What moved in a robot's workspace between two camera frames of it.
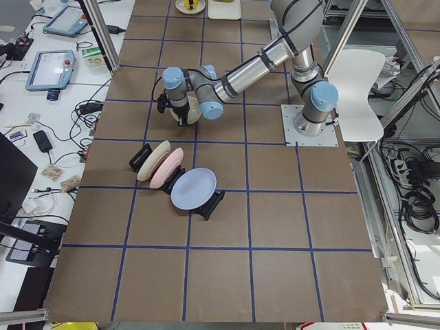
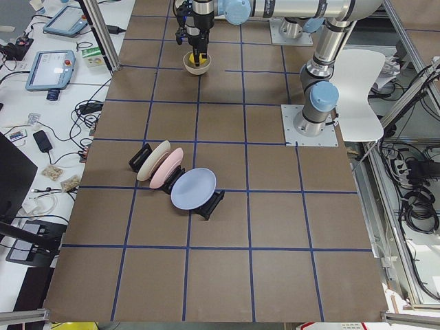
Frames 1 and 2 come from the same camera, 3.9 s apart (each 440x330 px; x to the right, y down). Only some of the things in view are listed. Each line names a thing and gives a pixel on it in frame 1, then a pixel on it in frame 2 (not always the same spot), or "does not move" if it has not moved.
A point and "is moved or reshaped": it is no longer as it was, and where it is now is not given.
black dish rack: x=205 y=210 does not move
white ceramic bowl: x=194 y=113 -> x=191 y=67
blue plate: x=193 y=188 does not move
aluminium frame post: x=101 y=34 does not move
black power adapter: x=115 y=29 does not move
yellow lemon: x=187 y=4 is moved or reshaped
